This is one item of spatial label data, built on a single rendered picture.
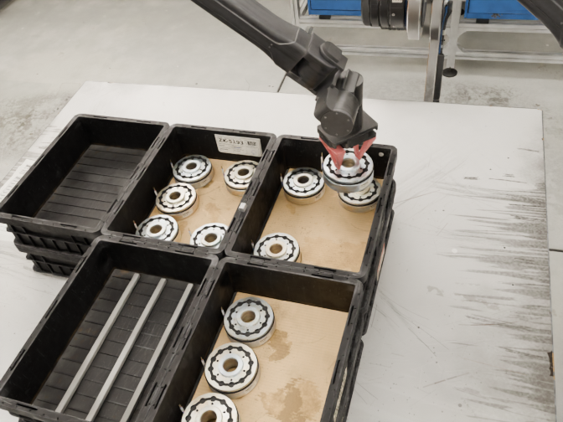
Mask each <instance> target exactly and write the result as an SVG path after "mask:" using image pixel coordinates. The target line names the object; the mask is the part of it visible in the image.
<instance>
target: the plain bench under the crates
mask: <svg viewBox="0 0 563 422"><path fill-rule="evenodd" d="M315 98H316V96H315V95H305V94H292V93H278V92H265V91H251V90H225V89H211V88H198V87H183V86H170V85H144V84H130V83H116V82H103V81H89V80H86V81H85V83H84V84H83V85H82V86H81V87H80V88H79V89H78V90H77V91H76V92H75V94H74V95H73V96H72V97H71V99H70V100H69V101H68V102H67V104H66V105H65V106H64V107H63V109H62V110H61V111H60V112H59V113H58V115H57V116H56V117H55V118H54V119H53V120H52V121H51V122H50V123H49V125H48V126H47V127H46V128H45V130H44V131H43V132H42V133H41V134H40V136H39V137H38V138H37V139H36V141H35V142H34V143H33V144H32V146H31V147H30V148H29V149H28V150H27V151H26V152H25V153H24V154H23V156H22V157H21V158H20V159H19V160H18V162H17V163H16V164H15V165H14V167H13V168H12V169H11V170H10V172H9V173H8V174H7V175H6V176H5V178H4V179H3V180H2V181H1V182H0V188H1V187H2V186H3V185H4V184H5V183H6V182H7V181H8V179H9V178H10V177H11V176H12V175H13V174H14V173H15V172H16V170H17V169H18V167H19V166H21V165H22V164H23V163H24V161H25V160H26V159H28V160H32V161H36V160H37V159H38V158H39V156H40V155H41V154H42V153H43V152H44V150H45V149H46V148H47V147H48V146H49V144H50V143H51V142H52V141H53V140H54V139H55V138H56V137H57V136H58V135H59V133H60V132H61V131H62V130H63V129H64V127H65V126H66V125H67V124H68V122H69V121H70V120H71V119H72V118H73V117H74V116H75V115H77V114H80V113H81V114H91V115H99V116H114V117H123V118H132V119H140V120H148V121H164V122H167V123H168V124H169V125H170V126H171V125H172V124H175V123H180V124H189V125H197V126H212V127H221V128H230V129H238V130H246V131H262V132H270V133H274V134H275V135H276V138H278V137H279V136H280V135H284V134H287V135H295V136H310V137H319V134H318V131H317V126H318V125H320V124H321V123H320V121H318V120H317V119H316V118H315V117H314V114H313V112H314V109H315V105H316V101H315ZM363 110H364V111H365V112H366V113H367V114H368V115H370V116H371V117H372V118H373V119H374V120H375V121H377V122H378V130H377V131H376V130H375V129H374V131H375V132H376V139H375V141H374V142H373V143H376V144H385V145H392V146H395V147H396V148H397V161H396V165H395V173H394V177H393V179H394V180H395V182H396V192H395V198H394V204H393V208H392V209H393V210H394V211H395V215H394V218H393V223H392V226H391V230H390V237H389V240H388V244H387V248H386V252H385V258H384V262H383V265H382V270H381V273H380V279H379V284H378V287H377V291H376V295H375V299H374V305H373V309H372V312H371V317H370V320H369V326H368V331H367V332H366V334H365V335H363V336H362V338H361V339H362V341H363V342H364V348H363V352H362V356H361V359H360V363H359V370H358V373H357V378H356V381H355V385H354V391H353V395H352V399H351V403H350V406H349V413H348V417H347V420H346V422H557V416H556V397H555V361H554V343H553V325H552V306H551V288H550V252H549V234H548V215H547V197H546V179H545V143H544V125H543V111H542V110H539V109H535V108H521V107H507V106H494V105H467V104H453V103H440V102H426V101H413V100H387V99H373V98H363ZM26 254H27V253H23V252H19V251H18V249H17V248H16V246H15V245H14V242H12V241H5V240H0V380H1V378H2V377H3V375H4V374H5V373H6V371H7V370H8V368H9V366H10V365H11V363H12V362H13V360H14V359H15V358H16V356H17V355H18V353H19V351H20V350H21V348H22V347H23V345H24V344H25V343H26V341H27V340H28V338H29V336H30V335H31V333H32V332H33V330H34V328H36V326H37V325H38V323H39V321H40V320H41V318H42V317H43V315H44V313H45V312H46V311H47V310H48V308H49V306H50V305H51V303H52V302H53V300H54V298H55V297H56V296H57V295H58V293H59V291H60V290H61V288H62V287H63V285H64V284H65V282H66V281H67V280H68V278H65V277H61V276H57V275H49V274H45V273H40V272H36V271H33V265H34V263H33V262H32V260H27V259H26Z"/></svg>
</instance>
